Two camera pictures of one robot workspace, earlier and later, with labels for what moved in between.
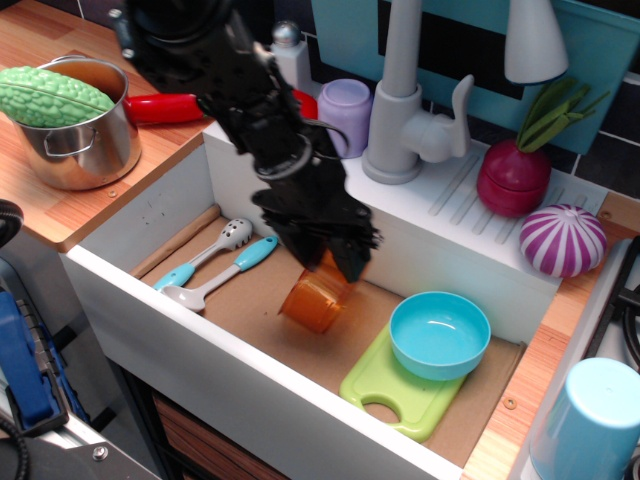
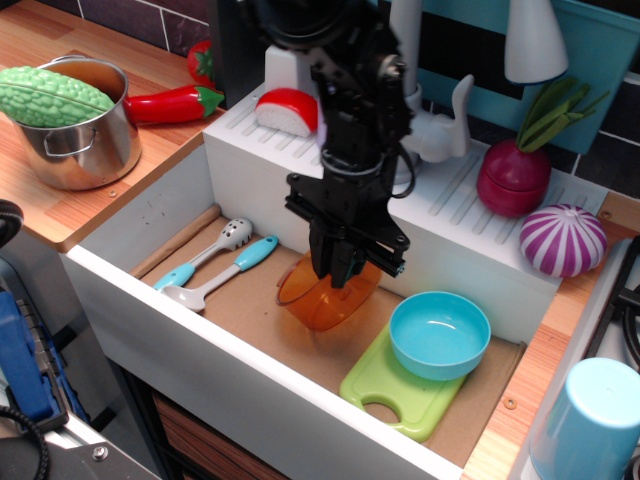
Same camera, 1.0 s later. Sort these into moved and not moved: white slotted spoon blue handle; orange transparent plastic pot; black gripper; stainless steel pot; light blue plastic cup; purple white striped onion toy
Moved: orange transparent plastic pot; black gripper
Not moved: purple white striped onion toy; stainless steel pot; light blue plastic cup; white slotted spoon blue handle
